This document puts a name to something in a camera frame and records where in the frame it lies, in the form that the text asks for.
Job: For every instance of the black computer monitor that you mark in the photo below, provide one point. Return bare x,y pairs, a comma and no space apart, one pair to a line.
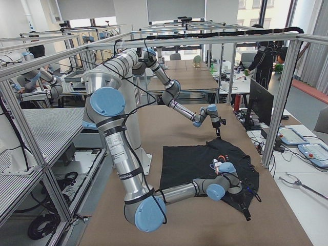
261,103

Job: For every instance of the striped aluminium work table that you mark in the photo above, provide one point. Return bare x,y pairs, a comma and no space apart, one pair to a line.
53,130

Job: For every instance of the aluminium frame cage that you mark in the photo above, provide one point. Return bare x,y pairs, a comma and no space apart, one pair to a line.
15,135

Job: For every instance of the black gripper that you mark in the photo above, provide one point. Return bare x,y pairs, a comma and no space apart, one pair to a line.
240,198
214,124

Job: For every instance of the blue teach pendant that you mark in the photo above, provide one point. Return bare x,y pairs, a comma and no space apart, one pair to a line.
290,137

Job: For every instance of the metal reacher grabber tool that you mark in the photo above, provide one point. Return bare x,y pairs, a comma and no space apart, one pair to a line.
297,182

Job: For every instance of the black t-shirt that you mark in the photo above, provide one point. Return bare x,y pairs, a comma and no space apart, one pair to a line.
182,164

